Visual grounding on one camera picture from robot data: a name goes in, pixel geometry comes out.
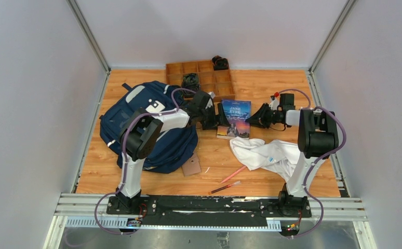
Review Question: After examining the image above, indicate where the red clear-capped pen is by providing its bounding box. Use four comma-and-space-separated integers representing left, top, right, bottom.
208, 181, 241, 195

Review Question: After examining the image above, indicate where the aluminium frame rail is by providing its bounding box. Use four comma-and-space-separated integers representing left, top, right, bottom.
44, 193, 377, 248

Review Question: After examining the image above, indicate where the wooden compartment tray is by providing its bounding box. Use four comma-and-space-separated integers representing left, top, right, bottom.
166, 60, 236, 102

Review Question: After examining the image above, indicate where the black rolled belt middle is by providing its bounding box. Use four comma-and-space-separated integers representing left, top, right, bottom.
181, 73, 200, 95

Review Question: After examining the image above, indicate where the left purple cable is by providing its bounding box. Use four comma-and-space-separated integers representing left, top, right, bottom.
94, 88, 196, 237

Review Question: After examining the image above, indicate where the blue Jane Eyre book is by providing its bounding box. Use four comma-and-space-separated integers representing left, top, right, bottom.
217, 99, 251, 140

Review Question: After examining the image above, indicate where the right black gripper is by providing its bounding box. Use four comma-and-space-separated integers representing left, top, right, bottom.
246, 103, 279, 129

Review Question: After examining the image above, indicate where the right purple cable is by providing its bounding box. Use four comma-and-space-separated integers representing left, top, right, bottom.
273, 88, 347, 239

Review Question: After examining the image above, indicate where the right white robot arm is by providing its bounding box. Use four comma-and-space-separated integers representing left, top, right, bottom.
246, 91, 344, 217

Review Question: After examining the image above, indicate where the pink pen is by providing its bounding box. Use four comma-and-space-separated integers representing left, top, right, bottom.
220, 165, 247, 184

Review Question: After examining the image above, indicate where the purple cable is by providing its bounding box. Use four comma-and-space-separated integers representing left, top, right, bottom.
273, 88, 347, 239
94, 88, 196, 237

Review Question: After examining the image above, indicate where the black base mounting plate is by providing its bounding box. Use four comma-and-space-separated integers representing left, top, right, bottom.
106, 195, 312, 227

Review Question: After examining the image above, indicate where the navy blue backpack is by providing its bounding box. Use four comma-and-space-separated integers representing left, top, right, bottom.
99, 80, 199, 174

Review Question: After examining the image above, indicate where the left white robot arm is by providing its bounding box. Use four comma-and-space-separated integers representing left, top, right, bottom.
114, 91, 215, 214

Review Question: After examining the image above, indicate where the white cloth garment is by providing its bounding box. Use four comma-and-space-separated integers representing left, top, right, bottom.
230, 137, 300, 181

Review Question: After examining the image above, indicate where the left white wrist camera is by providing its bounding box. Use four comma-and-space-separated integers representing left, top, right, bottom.
208, 92, 216, 100

